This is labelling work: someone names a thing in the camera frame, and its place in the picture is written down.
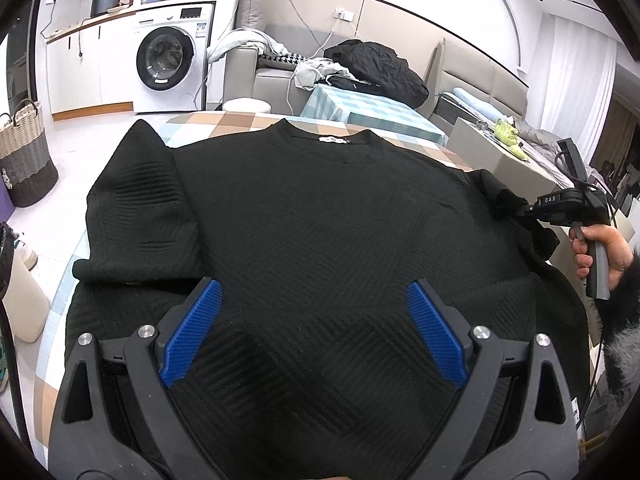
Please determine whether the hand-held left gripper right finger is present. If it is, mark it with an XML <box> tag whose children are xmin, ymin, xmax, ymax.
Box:
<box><xmin>395</xmin><ymin>280</ymin><xmax>583</xmax><ymax>480</ymax></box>

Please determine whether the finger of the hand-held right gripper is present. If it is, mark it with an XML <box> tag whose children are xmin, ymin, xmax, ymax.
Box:
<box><xmin>515</xmin><ymin>199</ymin><xmax>546</xmax><ymax>225</ymax></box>

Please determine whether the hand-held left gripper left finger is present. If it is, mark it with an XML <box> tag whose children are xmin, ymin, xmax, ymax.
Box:
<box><xmin>48</xmin><ymin>277</ymin><xmax>223</xmax><ymax>480</ymax></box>

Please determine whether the black knit sweater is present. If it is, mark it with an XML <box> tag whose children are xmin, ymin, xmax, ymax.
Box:
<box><xmin>71</xmin><ymin>119</ymin><xmax>591</xmax><ymax>480</ymax></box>

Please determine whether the person's right forearm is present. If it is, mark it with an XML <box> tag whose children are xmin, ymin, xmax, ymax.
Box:
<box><xmin>597</xmin><ymin>250</ymin><xmax>640</xmax><ymax>411</ymax></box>

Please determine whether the person's right hand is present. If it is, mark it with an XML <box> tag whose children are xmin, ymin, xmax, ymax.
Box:
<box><xmin>570</xmin><ymin>224</ymin><xmax>638</xmax><ymax>291</ymax></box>

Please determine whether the grey quilt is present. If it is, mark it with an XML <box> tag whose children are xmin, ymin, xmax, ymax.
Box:
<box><xmin>517</xmin><ymin>120</ymin><xmax>568</xmax><ymax>176</ymax></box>

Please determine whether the grey box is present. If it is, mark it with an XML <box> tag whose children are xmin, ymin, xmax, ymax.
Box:
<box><xmin>446</xmin><ymin>117</ymin><xmax>566</xmax><ymax>196</ymax></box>

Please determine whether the green plush toy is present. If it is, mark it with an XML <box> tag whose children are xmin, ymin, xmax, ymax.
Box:
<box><xmin>492</xmin><ymin>117</ymin><xmax>531</xmax><ymax>161</ymax></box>

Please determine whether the brown wooden wardrobe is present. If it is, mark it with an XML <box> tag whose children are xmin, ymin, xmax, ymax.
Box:
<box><xmin>592</xmin><ymin>94</ymin><xmax>640</xmax><ymax>176</ymax></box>

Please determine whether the light blue pillow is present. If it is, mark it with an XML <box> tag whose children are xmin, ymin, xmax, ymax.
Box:
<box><xmin>452</xmin><ymin>87</ymin><xmax>488</xmax><ymax>116</ymax></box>

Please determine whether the white curtain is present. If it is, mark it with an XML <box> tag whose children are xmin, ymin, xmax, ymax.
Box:
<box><xmin>540</xmin><ymin>12</ymin><xmax>618</xmax><ymax>146</ymax></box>

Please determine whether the beige bed headboard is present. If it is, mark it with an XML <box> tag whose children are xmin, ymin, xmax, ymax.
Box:
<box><xmin>430</xmin><ymin>37</ymin><xmax>531</xmax><ymax>126</ymax></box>

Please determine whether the cream trash bin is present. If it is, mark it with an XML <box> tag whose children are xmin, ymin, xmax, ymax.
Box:
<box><xmin>2</xmin><ymin>245</ymin><xmax>51</xmax><ymax>343</ymax></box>

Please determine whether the light blue checked cloth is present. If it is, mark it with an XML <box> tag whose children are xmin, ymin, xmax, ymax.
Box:
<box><xmin>300</xmin><ymin>84</ymin><xmax>448</xmax><ymax>147</ymax></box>

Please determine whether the plaid table cover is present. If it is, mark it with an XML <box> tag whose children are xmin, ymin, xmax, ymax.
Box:
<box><xmin>32</xmin><ymin>110</ymin><xmax>483</xmax><ymax>461</ymax></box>

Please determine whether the black quilted jacket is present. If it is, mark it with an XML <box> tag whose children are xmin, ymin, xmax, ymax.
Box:
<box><xmin>324</xmin><ymin>39</ymin><xmax>430</xmax><ymax>111</ymax></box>

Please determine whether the white round stool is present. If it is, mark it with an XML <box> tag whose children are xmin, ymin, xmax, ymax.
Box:
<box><xmin>222</xmin><ymin>99</ymin><xmax>273</xmax><ymax>115</ymax></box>

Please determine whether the woven laundry basket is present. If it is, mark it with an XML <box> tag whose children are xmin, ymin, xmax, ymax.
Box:
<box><xmin>0</xmin><ymin>99</ymin><xmax>60</xmax><ymax>208</ymax></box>

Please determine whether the light grey garment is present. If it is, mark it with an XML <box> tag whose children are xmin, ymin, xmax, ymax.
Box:
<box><xmin>292</xmin><ymin>57</ymin><xmax>351</xmax><ymax>91</ymax></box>

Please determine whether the grey sofa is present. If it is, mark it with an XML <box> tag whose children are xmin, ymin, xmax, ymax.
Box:
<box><xmin>222</xmin><ymin>42</ymin><xmax>431</xmax><ymax>121</ymax></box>

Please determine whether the white cabinet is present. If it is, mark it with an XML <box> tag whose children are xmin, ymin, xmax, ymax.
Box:
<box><xmin>46</xmin><ymin>10</ymin><xmax>138</xmax><ymax>122</ymax></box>

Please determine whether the houndstooth pillow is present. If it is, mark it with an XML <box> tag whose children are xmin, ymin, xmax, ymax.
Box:
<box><xmin>257</xmin><ymin>51</ymin><xmax>306</xmax><ymax>72</ymax></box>

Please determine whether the white crumpled garment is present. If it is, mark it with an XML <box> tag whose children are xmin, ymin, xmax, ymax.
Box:
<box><xmin>207</xmin><ymin>27</ymin><xmax>281</xmax><ymax>63</ymax></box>

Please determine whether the white washing machine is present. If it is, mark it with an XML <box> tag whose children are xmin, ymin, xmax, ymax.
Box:
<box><xmin>132</xmin><ymin>2</ymin><xmax>217</xmax><ymax>113</ymax></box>

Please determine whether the grey cushion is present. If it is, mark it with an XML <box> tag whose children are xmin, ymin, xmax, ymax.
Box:
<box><xmin>235</xmin><ymin>0</ymin><xmax>265</xmax><ymax>31</ymax></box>

